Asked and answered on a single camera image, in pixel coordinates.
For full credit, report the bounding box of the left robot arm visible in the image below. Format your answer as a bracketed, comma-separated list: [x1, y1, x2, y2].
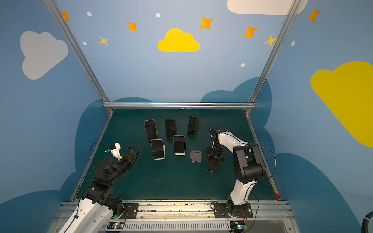
[59, 143, 142, 233]

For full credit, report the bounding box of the aluminium frame post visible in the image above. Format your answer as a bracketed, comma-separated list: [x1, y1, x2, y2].
[244, 0, 302, 116]
[44, 0, 110, 103]

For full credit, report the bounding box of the aluminium frame right post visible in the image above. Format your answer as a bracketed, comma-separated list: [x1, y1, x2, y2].
[244, 0, 302, 116]

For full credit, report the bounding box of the aluminium frame left post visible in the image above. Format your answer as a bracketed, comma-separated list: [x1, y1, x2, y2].
[44, 0, 110, 103]

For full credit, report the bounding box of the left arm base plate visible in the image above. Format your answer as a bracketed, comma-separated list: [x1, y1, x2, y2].
[112, 203, 139, 219]

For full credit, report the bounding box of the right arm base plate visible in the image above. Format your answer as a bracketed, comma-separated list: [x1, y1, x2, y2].
[210, 202, 254, 218]

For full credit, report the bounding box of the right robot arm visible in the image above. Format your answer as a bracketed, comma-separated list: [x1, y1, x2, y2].
[206, 128, 265, 218]

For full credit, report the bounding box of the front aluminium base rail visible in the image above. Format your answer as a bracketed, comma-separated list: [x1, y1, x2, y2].
[48, 199, 299, 233]

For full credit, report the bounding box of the aluminium frame back rail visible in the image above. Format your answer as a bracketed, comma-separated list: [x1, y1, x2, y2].
[103, 102, 255, 109]

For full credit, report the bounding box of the silver phone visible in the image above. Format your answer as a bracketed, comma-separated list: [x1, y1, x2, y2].
[173, 136, 186, 156]
[151, 139, 165, 160]

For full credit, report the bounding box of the lilac small phone stand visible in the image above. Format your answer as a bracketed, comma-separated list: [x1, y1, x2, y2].
[190, 150, 203, 164]

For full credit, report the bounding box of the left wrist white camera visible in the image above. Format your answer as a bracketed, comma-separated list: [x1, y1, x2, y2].
[105, 143, 122, 161]

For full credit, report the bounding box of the purple-edged phone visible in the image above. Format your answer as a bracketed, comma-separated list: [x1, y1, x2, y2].
[144, 119, 157, 140]

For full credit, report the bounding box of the black phone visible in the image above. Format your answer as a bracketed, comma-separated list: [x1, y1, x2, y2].
[165, 119, 177, 138]
[187, 116, 200, 136]
[207, 157, 220, 173]

